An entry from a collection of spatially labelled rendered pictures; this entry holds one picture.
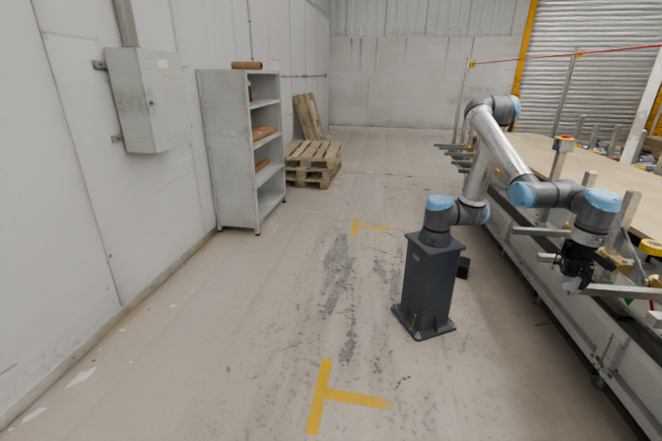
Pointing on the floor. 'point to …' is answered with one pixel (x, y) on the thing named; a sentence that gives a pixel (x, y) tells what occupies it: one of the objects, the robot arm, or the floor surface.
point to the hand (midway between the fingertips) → (572, 292)
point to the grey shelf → (237, 106)
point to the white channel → (643, 111)
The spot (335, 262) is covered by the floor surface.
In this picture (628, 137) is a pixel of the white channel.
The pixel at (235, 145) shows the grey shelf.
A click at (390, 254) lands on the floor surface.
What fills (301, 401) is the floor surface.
